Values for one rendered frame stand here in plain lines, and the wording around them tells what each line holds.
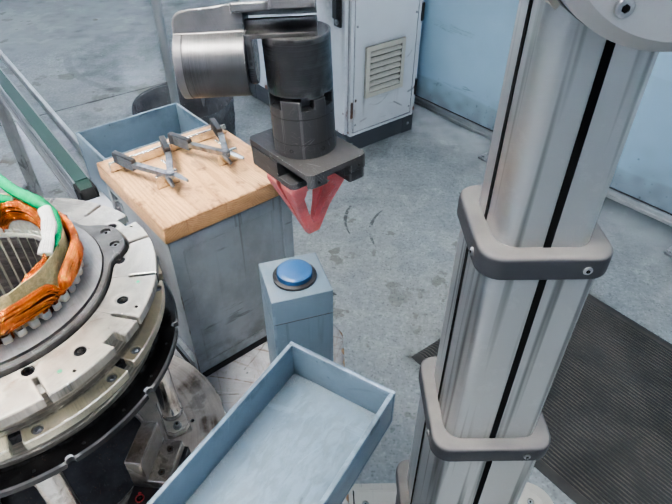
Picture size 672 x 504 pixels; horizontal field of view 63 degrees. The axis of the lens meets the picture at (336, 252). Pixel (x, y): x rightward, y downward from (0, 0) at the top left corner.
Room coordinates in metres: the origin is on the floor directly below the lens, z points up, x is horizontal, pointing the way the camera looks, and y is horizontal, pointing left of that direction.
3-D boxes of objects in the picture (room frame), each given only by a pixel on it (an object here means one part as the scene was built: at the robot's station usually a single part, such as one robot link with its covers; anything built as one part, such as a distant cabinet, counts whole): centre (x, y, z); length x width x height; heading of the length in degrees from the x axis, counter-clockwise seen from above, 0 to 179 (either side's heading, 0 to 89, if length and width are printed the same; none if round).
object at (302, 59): (0.46, 0.04, 1.28); 0.07 x 0.06 x 0.07; 92
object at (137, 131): (0.77, 0.29, 0.92); 0.17 x 0.11 x 0.28; 130
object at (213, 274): (0.65, 0.19, 0.91); 0.19 x 0.19 x 0.26; 40
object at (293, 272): (0.47, 0.05, 1.04); 0.04 x 0.04 x 0.01
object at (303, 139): (0.46, 0.03, 1.22); 0.10 x 0.07 x 0.07; 38
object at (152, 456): (0.35, 0.22, 0.85); 0.06 x 0.04 x 0.05; 174
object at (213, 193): (0.65, 0.19, 1.05); 0.20 x 0.19 x 0.02; 40
